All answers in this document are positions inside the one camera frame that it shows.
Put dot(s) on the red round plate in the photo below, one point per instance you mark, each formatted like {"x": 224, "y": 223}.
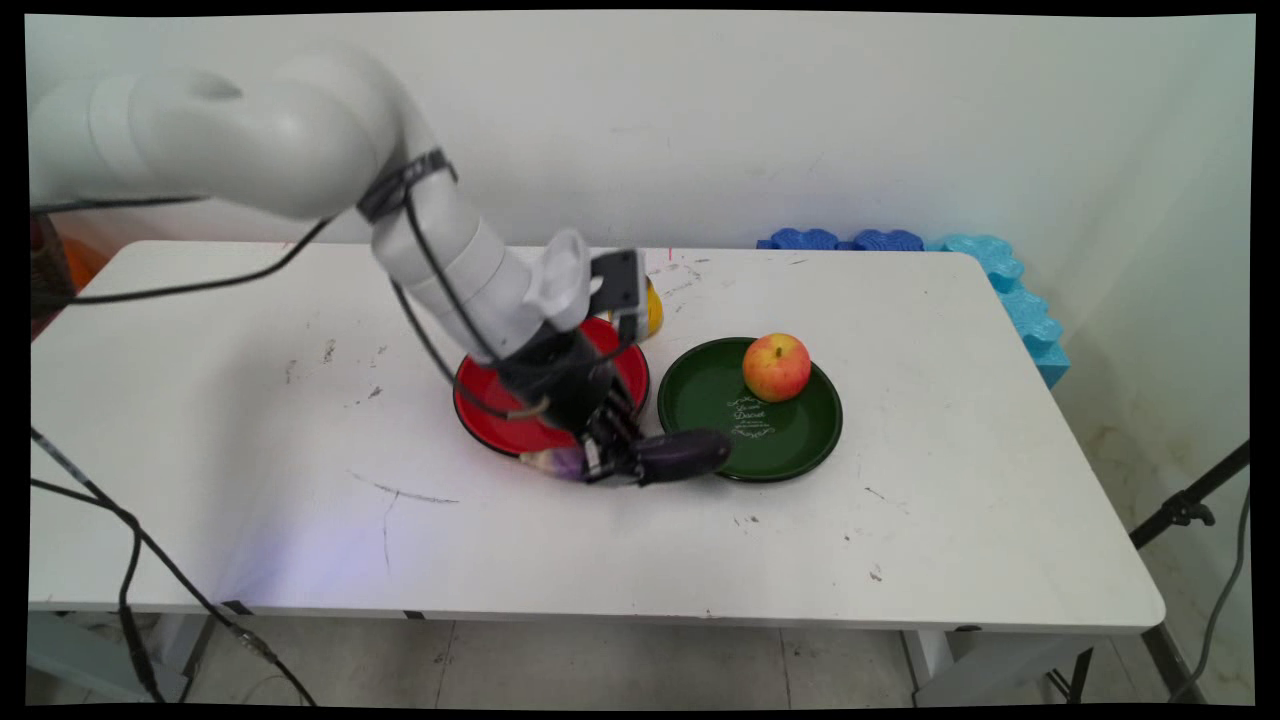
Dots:
{"x": 480, "y": 398}

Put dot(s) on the orange object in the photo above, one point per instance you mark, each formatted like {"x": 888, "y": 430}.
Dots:
{"x": 85, "y": 262}

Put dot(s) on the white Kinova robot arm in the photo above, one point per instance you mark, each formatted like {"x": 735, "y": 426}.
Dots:
{"x": 250, "y": 140}

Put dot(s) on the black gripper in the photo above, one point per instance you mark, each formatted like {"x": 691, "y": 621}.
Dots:
{"x": 570, "y": 385}

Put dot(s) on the light blue foam mat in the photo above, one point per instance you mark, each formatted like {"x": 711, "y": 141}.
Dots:
{"x": 1030, "y": 325}

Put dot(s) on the dark brown object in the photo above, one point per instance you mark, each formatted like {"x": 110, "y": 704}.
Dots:
{"x": 48, "y": 265}

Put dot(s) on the red yellow apple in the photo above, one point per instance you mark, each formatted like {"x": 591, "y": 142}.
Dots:
{"x": 776, "y": 368}

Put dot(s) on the dark blue foam piece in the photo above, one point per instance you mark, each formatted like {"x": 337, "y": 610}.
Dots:
{"x": 887, "y": 241}
{"x": 803, "y": 240}

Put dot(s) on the yellow pear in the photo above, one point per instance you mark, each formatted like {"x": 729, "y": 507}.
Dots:
{"x": 655, "y": 312}

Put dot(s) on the black tripod stand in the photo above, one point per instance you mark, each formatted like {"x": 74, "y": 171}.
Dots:
{"x": 1185, "y": 505}

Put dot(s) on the white table leg frame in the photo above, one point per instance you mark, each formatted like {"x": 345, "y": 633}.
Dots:
{"x": 985, "y": 665}

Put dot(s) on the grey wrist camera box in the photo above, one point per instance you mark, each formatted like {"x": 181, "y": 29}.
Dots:
{"x": 618, "y": 282}

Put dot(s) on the dark green round plate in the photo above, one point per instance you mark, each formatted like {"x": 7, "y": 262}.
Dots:
{"x": 700, "y": 392}

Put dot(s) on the grey table leg frame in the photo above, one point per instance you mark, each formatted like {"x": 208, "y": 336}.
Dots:
{"x": 90, "y": 650}

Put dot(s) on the purple eggplant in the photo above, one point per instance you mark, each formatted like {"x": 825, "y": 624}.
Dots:
{"x": 690, "y": 455}

